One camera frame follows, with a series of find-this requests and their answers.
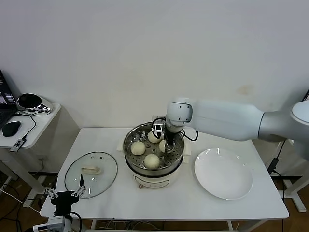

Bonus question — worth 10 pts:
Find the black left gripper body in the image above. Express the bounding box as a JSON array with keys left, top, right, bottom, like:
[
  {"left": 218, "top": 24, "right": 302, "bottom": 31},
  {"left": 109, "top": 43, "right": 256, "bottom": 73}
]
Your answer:
[{"left": 50, "top": 190, "right": 82, "bottom": 217}]

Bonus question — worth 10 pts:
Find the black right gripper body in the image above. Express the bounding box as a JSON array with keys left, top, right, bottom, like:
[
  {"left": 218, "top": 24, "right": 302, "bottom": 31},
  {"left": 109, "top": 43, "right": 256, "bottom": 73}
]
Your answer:
[{"left": 165, "top": 125, "right": 181, "bottom": 145}]

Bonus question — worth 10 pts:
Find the round glass pot lid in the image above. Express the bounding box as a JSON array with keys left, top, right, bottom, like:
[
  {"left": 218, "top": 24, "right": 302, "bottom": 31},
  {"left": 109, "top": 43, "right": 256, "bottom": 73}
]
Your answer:
[{"left": 64, "top": 151, "right": 119, "bottom": 200}]

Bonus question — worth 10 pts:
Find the perforated steel steamer basket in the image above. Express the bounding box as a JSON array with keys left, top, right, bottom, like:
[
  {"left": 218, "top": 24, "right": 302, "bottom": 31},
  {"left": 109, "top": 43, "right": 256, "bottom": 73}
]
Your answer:
[{"left": 116, "top": 123, "right": 193, "bottom": 171}]

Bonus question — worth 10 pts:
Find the white electric cooker base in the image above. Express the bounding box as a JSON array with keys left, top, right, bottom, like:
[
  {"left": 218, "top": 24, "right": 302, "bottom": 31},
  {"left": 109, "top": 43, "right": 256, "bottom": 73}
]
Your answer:
[{"left": 124, "top": 154, "right": 191, "bottom": 189}]

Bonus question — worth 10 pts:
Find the grey usb hub adapter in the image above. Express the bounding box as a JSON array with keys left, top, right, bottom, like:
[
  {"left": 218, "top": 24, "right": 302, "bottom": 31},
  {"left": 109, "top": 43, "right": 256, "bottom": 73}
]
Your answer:
[{"left": 9, "top": 138, "right": 27, "bottom": 153}]

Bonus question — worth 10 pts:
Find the round white plate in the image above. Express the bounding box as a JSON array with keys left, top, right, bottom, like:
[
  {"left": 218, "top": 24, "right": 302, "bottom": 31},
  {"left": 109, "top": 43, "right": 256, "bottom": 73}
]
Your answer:
[{"left": 194, "top": 147, "right": 253, "bottom": 200}]

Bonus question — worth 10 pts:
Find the black computer mouse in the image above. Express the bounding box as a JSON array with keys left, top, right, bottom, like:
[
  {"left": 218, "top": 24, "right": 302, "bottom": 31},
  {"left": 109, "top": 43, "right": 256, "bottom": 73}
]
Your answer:
[{"left": 1, "top": 121, "right": 22, "bottom": 138}]

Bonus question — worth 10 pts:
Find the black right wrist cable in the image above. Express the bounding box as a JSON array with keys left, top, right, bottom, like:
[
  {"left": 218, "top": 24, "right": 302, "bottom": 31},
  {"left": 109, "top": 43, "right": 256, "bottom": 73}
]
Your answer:
[{"left": 180, "top": 129, "right": 199, "bottom": 142}]

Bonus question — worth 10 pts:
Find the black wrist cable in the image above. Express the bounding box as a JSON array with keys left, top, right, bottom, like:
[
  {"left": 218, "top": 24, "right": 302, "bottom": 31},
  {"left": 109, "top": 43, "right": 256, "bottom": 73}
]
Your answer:
[
  {"left": 180, "top": 129, "right": 199, "bottom": 142},
  {"left": 70, "top": 211, "right": 83, "bottom": 232}
]

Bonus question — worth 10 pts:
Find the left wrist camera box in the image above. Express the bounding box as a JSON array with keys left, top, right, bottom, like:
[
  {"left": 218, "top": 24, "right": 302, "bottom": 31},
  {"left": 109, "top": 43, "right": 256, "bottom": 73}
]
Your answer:
[{"left": 32, "top": 216, "right": 67, "bottom": 232}]

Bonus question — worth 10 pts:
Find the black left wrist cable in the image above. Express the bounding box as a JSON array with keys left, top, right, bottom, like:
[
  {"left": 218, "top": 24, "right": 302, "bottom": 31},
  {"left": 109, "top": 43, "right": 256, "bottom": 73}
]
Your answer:
[{"left": 70, "top": 211, "right": 83, "bottom": 232}]

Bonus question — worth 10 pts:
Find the white floor cable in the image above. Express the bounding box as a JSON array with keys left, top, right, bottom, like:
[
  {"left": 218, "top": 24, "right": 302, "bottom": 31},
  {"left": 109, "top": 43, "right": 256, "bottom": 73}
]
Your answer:
[{"left": 0, "top": 188, "right": 42, "bottom": 215}]

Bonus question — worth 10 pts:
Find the white main table frame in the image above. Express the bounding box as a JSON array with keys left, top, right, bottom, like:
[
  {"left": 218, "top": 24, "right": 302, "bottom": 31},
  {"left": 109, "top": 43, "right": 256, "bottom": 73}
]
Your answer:
[{"left": 90, "top": 218, "right": 234, "bottom": 232}]

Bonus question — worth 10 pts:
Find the black usb hub cable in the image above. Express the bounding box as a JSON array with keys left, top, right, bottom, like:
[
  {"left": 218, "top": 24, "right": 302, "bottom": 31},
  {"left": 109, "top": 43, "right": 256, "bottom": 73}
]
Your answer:
[{"left": 13, "top": 112, "right": 37, "bottom": 141}]

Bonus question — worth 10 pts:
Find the white and black charger cable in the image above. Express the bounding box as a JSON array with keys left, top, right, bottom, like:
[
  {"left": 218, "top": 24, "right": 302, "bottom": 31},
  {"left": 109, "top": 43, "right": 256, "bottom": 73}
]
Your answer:
[{"left": 267, "top": 139, "right": 287, "bottom": 174}]

